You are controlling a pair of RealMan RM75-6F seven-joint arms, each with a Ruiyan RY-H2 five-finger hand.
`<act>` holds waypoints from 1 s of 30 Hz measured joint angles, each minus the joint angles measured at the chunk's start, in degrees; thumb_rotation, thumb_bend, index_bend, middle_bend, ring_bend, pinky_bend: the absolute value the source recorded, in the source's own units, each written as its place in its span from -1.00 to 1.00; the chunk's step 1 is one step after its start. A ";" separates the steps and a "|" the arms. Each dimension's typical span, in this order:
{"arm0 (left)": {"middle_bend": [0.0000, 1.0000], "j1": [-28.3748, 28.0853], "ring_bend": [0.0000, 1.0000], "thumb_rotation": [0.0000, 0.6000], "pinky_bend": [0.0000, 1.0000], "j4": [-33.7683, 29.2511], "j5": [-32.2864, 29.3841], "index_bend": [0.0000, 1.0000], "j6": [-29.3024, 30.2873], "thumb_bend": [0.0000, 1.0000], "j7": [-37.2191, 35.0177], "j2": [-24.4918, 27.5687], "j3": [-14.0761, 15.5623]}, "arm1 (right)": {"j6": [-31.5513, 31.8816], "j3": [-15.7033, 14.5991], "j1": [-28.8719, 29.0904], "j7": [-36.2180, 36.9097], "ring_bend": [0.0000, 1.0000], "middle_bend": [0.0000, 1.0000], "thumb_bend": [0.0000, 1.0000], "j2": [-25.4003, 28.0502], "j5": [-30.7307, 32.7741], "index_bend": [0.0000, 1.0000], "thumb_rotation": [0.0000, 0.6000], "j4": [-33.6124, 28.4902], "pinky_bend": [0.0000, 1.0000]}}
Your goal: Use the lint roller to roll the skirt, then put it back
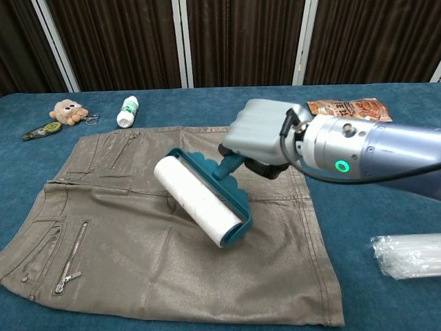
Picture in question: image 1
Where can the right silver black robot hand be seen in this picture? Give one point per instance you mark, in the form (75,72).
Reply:
(256,134)

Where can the bronze metallic zipper skirt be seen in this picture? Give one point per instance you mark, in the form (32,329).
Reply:
(138,262)

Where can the orange spouted food pouch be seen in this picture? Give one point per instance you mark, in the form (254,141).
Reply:
(348,108)

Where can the dark folding screen white frames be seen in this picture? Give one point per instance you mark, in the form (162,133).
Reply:
(241,38)

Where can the white plastic bottle green label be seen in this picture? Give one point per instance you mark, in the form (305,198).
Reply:
(127,112)

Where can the blue felt table cloth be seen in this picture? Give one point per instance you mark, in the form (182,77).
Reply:
(379,224)

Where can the clear pack of straws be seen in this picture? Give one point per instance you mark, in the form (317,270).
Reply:
(410,257)

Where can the green black correction tape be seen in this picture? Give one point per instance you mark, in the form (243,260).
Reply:
(44,130)

